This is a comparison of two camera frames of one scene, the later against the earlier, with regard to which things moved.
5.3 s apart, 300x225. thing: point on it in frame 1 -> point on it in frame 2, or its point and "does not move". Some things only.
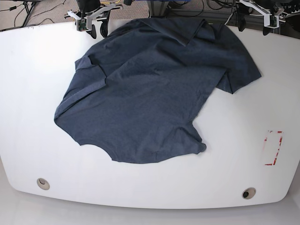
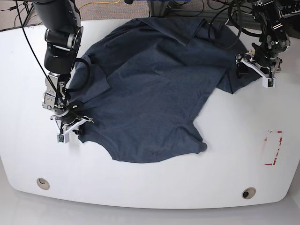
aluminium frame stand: (157, 8) does not move
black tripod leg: (25, 3) does not move
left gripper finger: (241, 18) -> (262, 57)
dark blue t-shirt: (137, 95) does not move
